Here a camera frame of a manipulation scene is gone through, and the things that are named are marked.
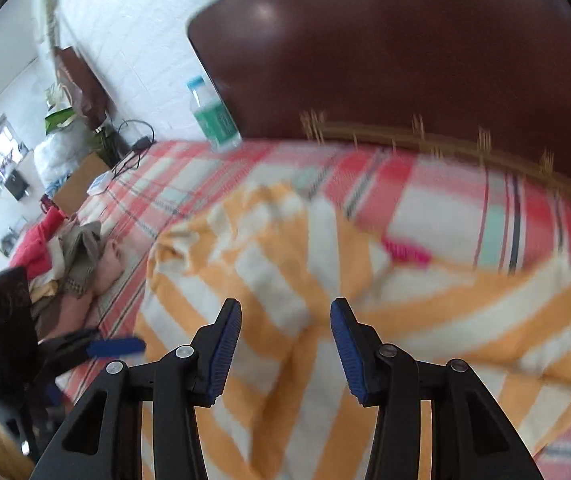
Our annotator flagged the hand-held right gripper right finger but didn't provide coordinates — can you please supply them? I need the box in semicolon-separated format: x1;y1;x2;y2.
330;297;544;480

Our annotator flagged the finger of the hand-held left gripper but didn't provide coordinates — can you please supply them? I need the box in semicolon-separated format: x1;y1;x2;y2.
38;327;147;376

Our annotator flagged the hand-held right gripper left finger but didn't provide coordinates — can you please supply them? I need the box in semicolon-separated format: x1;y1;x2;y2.
30;298;242;480

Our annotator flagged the orange white striped garment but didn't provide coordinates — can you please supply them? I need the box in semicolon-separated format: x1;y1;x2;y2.
138;181;571;480

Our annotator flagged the pile of clothes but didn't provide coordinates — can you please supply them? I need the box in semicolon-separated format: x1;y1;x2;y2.
9;205;126;341

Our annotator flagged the cardboard box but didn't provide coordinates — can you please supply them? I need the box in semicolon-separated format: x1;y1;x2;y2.
53;152;112;213

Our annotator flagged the red plaid bed sheet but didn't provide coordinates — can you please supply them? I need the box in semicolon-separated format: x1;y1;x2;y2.
8;138;571;480

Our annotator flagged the white plastic bag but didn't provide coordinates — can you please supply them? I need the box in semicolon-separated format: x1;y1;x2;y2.
33;121;97;193

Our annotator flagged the green bag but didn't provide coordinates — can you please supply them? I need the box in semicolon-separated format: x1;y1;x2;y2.
44;108;77;135

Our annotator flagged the clear plastic water bottle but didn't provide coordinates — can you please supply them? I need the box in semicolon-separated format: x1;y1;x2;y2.
186;75;242;153

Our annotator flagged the bamboo mat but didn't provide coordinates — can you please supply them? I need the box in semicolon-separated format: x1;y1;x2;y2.
299;108;571;206

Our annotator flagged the dark wooden cabinet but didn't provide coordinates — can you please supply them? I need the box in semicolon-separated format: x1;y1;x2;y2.
54;46;112;128

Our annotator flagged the dark wooden headboard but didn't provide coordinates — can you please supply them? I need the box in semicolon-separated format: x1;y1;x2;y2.
186;0;571;196

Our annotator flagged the black cable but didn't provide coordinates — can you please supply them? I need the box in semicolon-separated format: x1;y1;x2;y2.
100;119;157;181

